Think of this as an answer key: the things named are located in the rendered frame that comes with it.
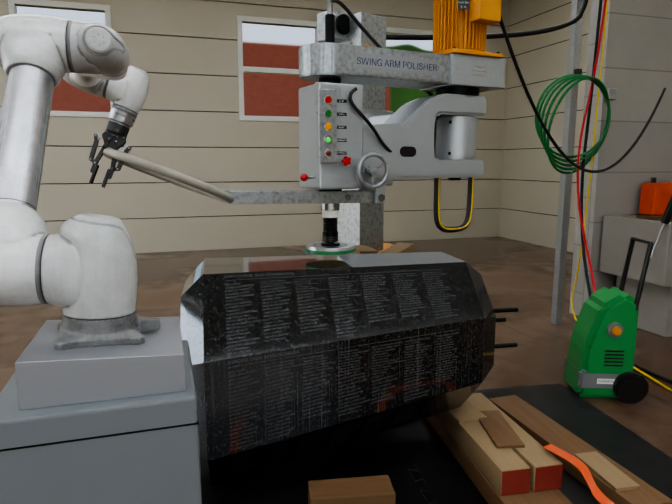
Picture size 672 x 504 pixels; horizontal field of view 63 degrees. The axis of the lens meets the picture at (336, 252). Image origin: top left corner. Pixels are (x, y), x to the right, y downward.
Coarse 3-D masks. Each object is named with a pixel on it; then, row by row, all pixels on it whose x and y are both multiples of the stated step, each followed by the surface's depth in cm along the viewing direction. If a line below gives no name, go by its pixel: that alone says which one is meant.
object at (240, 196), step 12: (228, 192) 219; (240, 192) 210; (252, 192) 212; (264, 192) 215; (276, 192) 217; (288, 192) 219; (300, 192) 221; (312, 192) 224; (324, 192) 226; (336, 192) 229; (348, 192) 231; (360, 192) 234; (372, 192) 236
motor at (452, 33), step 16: (448, 0) 243; (464, 0) 235; (480, 0) 234; (496, 0) 237; (448, 16) 241; (464, 16) 240; (480, 16) 235; (496, 16) 239; (448, 32) 242; (464, 32) 240; (480, 32) 244; (448, 48) 244; (464, 48) 243; (480, 48) 245
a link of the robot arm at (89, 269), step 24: (96, 216) 121; (48, 240) 116; (72, 240) 115; (96, 240) 115; (120, 240) 119; (48, 264) 114; (72, 264) 114; (96, 264) 115; (120, 264) 118; (48, 288) 114; (72, 288) 115; (96, 288) 116; (120, 288) 119; (72, 312) 117; (96, 312) 117; (120, 312) 120
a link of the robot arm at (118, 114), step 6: (114, 108) 195; (120, 108) 195; (126, 108) 195; (114, 114) 195; (120, 114) 195; (126, 114) 196; (132, 114) 197; (114, 120) 196; (120, 120) 195; (126, 120) 196; (132, 120) 198; (126, 126) 198; (132, 126) 201
